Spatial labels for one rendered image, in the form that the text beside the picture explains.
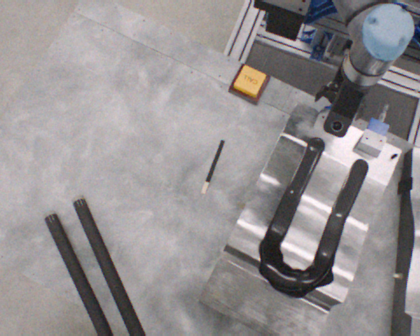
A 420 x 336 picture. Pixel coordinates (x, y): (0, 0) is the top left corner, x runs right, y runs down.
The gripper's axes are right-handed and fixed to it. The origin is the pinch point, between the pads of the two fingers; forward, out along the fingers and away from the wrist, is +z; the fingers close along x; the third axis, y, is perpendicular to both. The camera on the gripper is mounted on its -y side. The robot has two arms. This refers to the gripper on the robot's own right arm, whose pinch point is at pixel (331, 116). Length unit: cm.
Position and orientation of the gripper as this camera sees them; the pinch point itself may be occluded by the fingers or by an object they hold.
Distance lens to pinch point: 112.5
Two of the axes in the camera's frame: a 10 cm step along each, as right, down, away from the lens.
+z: -0.1, 2.5, 9.7
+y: 4.5, -8.6, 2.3
